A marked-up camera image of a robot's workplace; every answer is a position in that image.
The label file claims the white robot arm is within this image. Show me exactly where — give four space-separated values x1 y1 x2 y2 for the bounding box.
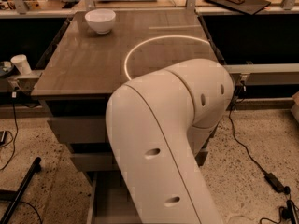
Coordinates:
106 59 234 224

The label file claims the open bottom drawer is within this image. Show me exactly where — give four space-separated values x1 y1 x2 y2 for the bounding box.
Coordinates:
86 171 142 224

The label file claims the black power adapter brick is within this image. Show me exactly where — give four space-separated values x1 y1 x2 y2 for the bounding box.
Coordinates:
264 173 284 193

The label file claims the white ceramic bowl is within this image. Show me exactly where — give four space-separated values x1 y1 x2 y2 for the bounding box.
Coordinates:
85 8 116 34

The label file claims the dark round dish left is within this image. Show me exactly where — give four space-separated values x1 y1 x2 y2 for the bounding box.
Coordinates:
0 61 14 78

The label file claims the black metal stand leg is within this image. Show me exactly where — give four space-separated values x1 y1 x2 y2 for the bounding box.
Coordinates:
0 157 41 224

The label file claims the black laptop on shelf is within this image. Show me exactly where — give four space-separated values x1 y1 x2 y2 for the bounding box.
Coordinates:
204 0 270 15

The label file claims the top drawer with handle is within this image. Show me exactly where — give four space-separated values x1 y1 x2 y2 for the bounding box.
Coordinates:
48 116 107 144

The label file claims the white paper cup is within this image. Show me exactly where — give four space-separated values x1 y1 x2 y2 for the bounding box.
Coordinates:
10 54 32 75

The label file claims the grey drawer cabinet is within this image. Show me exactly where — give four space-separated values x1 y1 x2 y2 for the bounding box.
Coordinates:
31 8 232 224

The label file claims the black power cable right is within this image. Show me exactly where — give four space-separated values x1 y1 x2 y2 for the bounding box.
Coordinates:
228 81 269 175

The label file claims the black plug bottom right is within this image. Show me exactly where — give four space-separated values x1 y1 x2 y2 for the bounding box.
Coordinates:
281 200 299 224

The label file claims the black cable left floor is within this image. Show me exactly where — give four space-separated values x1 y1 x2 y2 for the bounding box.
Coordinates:
0 91 20 172

